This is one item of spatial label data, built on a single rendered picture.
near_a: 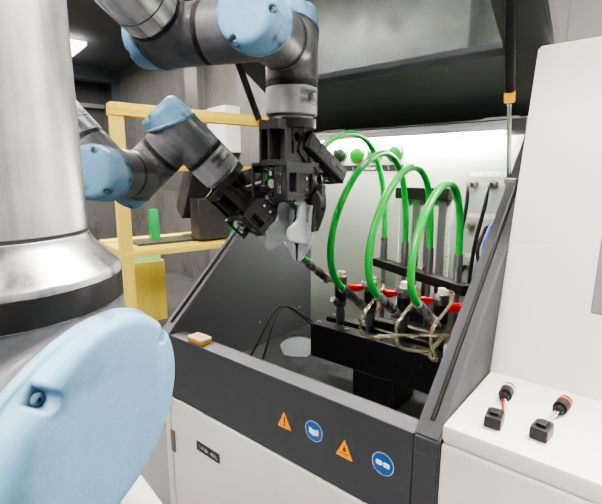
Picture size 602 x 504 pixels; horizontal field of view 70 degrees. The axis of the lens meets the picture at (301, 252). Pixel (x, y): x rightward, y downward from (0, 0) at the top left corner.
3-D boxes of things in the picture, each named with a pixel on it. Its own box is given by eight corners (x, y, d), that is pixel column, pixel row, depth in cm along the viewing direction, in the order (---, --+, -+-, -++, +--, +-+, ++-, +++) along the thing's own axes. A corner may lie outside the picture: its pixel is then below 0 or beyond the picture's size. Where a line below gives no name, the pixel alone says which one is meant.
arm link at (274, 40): (187, 54, 50) (231, 75, 60) (278, 46, 47) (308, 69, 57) (184, -20, 49) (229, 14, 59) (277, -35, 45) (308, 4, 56)
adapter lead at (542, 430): (546, 445, 56) (548, 430, 55) (528, 437, 57) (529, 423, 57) (573, 409, 64) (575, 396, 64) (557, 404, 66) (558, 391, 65)
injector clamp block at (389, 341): (310, 382, 104) (310, 321, 101) (334, 368, 112) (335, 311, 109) (449, 436, 83) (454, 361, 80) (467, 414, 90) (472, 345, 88)
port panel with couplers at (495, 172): (454, 284, 108) (462, 158, 103) (459, 282, 111) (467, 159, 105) (509, 294, 100) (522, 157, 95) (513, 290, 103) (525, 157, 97)
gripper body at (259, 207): (245, 241, 83) (198, 198, 78) (268, 209, 87) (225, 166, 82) (267, 237, 77) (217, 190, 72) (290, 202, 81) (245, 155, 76)
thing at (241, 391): (172, 396, 105) (169, 334, 102) (187, 389, 109) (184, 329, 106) (408, 527, 66) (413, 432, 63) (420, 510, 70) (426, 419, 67)
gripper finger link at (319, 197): (294, 230, 67) (294, 173, 66) (302, 229, 68) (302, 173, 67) (318, 233, 64) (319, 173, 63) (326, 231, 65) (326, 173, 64)
